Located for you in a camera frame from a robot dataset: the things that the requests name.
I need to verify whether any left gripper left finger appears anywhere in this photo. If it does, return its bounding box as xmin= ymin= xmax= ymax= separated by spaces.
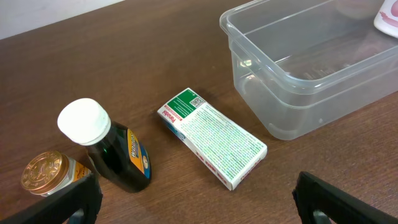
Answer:
xmin=1 ymin=174 xmax=103 ymax=224

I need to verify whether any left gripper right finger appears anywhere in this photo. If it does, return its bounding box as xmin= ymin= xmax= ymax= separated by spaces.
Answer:
xmin=292 ymin=171 xmax=397 ymax=224

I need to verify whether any gold lid small jar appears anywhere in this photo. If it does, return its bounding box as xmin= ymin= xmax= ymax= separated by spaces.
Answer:
xmin=21 ymin=151 xmax=91 ymax=197

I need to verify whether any dark syrup bottle white cap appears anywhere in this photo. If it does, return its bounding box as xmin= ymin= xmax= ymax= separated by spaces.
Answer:
xmin=57 ymin=98 xmax=152 ymax=193

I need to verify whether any white green medicine box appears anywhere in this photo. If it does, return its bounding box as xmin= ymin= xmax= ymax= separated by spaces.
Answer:
xmin=157 ymin=88 xmax=267 ymax=190

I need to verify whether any white squeeze bottle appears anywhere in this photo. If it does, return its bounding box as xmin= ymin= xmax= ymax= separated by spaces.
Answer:
xmin=374 ymin=0 xmax=398 ymax=38

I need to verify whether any clear plastic container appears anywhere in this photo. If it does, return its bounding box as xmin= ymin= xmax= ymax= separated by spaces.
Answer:
xmin=220 ymin=0 xmax=397 ymax=140

